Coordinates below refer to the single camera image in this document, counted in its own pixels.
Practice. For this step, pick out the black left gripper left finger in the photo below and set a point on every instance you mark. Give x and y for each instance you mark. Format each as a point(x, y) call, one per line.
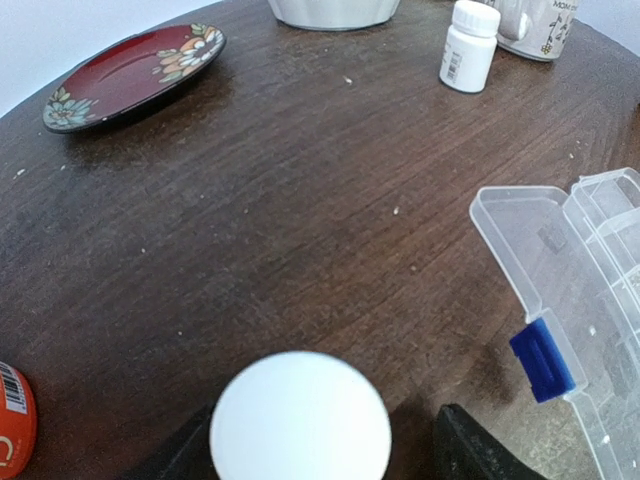
point(182, 447)

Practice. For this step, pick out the floral mug yellow inside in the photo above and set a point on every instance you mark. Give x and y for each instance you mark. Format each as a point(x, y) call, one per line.
point(535, 29)

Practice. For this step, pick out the red floral plate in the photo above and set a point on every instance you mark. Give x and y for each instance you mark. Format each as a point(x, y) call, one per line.
point(130, 74)

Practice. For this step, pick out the orange pill bottle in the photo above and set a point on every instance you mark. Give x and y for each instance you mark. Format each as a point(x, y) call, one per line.
point(18, 422)

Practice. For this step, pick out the clear plastic pill organizer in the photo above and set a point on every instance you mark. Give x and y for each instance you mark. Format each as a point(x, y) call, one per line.
point(572, 258)

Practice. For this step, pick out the white scalloped bowl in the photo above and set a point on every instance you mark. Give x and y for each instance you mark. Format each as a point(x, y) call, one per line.
point(333, 15)

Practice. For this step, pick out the small white pill bottle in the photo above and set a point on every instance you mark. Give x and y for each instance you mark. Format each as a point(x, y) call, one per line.
point(300, 415)

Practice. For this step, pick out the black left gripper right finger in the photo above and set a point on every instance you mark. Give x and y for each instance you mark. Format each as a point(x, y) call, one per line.
point(464, 449)

